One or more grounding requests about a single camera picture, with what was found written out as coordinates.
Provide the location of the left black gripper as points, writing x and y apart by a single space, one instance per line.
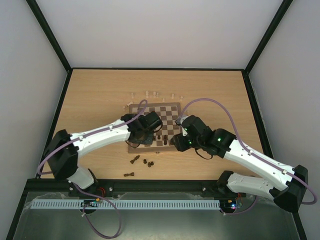
149 140

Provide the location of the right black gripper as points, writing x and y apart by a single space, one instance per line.
176 142

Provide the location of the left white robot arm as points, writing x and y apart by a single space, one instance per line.
64 150

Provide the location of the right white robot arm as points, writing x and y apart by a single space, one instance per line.
281 183

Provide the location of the wooden chess board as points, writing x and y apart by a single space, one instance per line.
168 113

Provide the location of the lying dark king piece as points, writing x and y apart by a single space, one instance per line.
129 174

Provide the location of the black metal frame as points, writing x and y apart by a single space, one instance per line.
191 48

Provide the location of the white slotted cable duct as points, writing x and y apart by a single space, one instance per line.
77 204

